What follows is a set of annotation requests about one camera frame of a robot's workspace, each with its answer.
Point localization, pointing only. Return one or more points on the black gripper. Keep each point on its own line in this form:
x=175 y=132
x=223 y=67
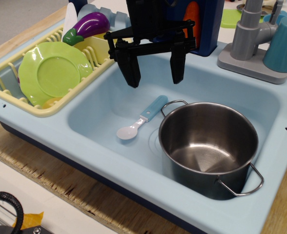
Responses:
x=151 y=32

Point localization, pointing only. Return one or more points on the stainless steel pot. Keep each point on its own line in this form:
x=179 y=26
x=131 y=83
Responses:
x=209 y=148

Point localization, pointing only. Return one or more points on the orange toy carrot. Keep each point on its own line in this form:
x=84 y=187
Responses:
x=192 y=12

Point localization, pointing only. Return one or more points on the purple toy eggplant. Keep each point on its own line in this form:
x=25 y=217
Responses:
x=94 y=23

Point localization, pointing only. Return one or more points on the dark blue box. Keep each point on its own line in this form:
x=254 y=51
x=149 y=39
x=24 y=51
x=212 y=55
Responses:
x=210 y=13

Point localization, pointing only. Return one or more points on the light blue toy sink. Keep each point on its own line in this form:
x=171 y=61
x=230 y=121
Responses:
x=84 y=132

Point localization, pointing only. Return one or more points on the white plastic utensil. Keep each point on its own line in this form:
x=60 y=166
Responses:
x=70 y=19

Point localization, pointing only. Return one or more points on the grey toy faucet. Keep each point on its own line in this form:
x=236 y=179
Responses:
x=243 y=55

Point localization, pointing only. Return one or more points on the green plastic plate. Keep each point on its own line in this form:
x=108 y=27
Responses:
x=50 y=70

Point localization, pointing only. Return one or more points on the yellow dish rack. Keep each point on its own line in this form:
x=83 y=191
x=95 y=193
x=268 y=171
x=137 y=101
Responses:
x=94 y=48

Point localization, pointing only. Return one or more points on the teal plastic cup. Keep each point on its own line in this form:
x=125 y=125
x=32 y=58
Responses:
x=276 y=55

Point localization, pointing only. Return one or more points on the yellow tape piece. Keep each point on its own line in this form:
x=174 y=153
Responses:
x=31 y=220

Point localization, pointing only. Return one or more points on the white spoon with blue handle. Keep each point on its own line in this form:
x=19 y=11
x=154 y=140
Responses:
x=129 y=132

